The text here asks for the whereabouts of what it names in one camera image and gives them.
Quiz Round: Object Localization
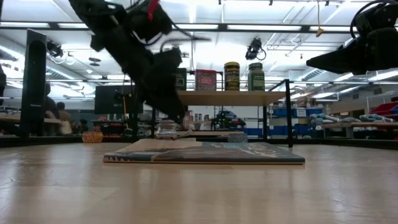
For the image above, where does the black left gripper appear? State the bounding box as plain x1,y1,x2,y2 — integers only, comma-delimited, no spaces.
123,46,188,124

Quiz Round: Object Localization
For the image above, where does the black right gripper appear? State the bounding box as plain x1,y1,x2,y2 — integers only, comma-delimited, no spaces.
305,27,398,76

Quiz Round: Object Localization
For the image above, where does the small clear glass jar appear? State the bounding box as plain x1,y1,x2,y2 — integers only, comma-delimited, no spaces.
155,119,178,140

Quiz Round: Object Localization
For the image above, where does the dark green spice tin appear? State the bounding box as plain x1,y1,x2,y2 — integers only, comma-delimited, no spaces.
175,67,188,91

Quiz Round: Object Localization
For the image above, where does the red-lid spice tin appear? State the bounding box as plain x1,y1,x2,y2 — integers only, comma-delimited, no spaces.
194,69,218,91

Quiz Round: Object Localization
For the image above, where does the yellow-lid spice jar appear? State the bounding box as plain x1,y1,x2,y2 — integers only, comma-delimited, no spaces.
223,61,241,91

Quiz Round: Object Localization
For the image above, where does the green-lid spice jar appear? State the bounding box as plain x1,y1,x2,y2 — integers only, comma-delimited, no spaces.
247,62,266,91

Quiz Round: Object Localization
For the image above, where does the Acadia national park picture board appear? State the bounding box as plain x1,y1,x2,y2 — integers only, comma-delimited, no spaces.
103,138,306,165

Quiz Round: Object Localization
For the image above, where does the wooden workbench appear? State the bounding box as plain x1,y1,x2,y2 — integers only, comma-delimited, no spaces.
0,112,62,126
322,121,398,139

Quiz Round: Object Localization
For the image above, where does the red plastic bin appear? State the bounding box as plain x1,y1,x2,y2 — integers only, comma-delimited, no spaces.
369,101,398,118

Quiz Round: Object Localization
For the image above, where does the black monitor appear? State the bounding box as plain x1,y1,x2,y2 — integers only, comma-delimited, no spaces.
94,85,144,114

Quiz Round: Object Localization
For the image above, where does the blue storage bin rack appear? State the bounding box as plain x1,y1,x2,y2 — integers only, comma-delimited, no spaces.
242,107,324,137

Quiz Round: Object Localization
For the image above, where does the red tag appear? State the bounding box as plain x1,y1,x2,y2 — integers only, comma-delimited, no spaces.
147,0,160,21

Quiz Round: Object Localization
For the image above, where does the person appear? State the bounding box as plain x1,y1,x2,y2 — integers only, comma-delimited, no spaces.
57,101,73,136
45,82,60,136

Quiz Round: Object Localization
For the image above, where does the wooden shelf with black frame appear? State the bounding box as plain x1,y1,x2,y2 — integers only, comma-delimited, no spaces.
129,70,294,149

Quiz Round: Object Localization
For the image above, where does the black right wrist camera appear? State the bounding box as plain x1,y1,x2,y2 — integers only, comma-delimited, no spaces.
354,2,398,34

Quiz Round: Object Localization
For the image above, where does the black overhead camera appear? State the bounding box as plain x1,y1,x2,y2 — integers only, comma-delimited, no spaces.
244,37,267,62

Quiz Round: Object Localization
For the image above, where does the black hanging camera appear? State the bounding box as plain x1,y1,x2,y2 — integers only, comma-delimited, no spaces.
46,41,65,59

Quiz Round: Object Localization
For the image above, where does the black upright post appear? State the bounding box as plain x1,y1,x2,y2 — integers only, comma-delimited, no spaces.
20,29,47,139

